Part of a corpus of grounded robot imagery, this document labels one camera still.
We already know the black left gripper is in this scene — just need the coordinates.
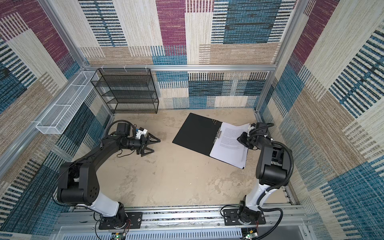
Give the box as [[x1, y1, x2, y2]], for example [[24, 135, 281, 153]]
[[124, 133, 160, 156]]

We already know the red and black ring binder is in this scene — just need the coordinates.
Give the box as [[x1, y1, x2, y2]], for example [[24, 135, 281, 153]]
[[173, 113, 225, 157]]

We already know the white text paper back sheet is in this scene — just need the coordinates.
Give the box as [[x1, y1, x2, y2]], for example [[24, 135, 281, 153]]
[[210, 123, 250, 169]]

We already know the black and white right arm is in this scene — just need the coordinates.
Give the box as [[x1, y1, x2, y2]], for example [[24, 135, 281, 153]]
[[237, 132, 294, 225]]

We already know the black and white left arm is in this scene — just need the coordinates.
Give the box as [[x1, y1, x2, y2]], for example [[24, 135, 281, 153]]
[[57, 133, 161, 229]]

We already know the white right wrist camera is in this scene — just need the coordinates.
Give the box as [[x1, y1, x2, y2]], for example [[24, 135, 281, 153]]
[[248, 123, 274, 136]]

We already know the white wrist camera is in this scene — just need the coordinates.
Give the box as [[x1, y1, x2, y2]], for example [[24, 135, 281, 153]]
[[135, 128, 148, 140], [248, 123, 274, 136]]

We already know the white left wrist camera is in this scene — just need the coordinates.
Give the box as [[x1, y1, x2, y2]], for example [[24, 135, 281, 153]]
[[135, 128, 148, 140]]

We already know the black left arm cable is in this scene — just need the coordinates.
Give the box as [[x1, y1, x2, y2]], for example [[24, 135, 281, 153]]
[[50, 119, 139, 217]]

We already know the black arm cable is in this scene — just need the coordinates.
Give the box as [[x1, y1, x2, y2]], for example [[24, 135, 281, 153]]
[[220, 122, 295, 240], [50, 119, 139, 217]]

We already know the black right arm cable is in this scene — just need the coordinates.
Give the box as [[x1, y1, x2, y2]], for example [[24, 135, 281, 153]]
[[220, 122, 295, 240]]

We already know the black wire mesh file rack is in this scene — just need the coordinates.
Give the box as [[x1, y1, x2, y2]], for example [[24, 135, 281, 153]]
[[91, 68, 159, 114]]

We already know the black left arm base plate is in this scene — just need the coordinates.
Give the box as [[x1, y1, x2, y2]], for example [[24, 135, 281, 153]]
[[98, 212, 143, 230]]

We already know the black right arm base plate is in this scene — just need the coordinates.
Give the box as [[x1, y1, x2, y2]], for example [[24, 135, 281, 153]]
[[221, 208, 267, 226]]

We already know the white wire mesh tray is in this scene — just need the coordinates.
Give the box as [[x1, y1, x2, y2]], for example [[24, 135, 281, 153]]
[[36, 71, 95, 135]]

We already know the aluminium front rail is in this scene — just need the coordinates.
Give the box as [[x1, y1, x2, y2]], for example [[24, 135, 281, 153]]
[[52, 204, 310, 234]]

